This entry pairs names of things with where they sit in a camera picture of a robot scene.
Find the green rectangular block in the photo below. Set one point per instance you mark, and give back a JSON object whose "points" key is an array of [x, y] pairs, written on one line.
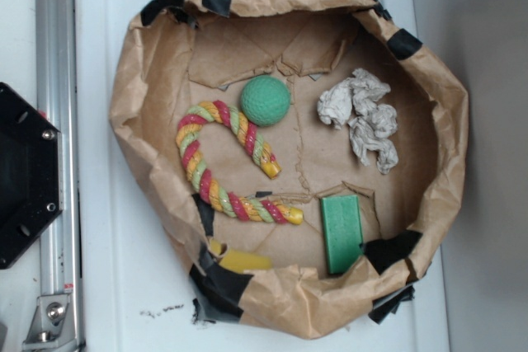
{"points": [[342, 231]]}

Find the green dimpled ball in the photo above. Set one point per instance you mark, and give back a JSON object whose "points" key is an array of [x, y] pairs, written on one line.
{"points": [[265, 100]]}

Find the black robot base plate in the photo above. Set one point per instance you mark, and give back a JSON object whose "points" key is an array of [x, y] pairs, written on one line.
{"points": [[30, 187]]}

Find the aluminium extrusion rail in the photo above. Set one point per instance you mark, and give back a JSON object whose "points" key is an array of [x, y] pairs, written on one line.
{"points": [[60, 243]]}

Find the multicolour twisted rope toy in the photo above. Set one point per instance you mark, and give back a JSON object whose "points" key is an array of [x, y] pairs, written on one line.
{"points": [[201, 177]]}

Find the yellow cylinder block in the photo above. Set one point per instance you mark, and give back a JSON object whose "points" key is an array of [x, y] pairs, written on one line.
{"points": [[237, 261]]}

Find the crumpled white paper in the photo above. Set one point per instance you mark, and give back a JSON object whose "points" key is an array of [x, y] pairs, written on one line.
{"points": [[355, 102]]}

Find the metal corner bracket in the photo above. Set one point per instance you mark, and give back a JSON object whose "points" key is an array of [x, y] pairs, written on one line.
{"points": [[52, 325]]}

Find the brown paper bag bin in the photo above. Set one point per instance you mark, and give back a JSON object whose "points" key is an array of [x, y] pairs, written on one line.
{"points": [[178, 53]]}

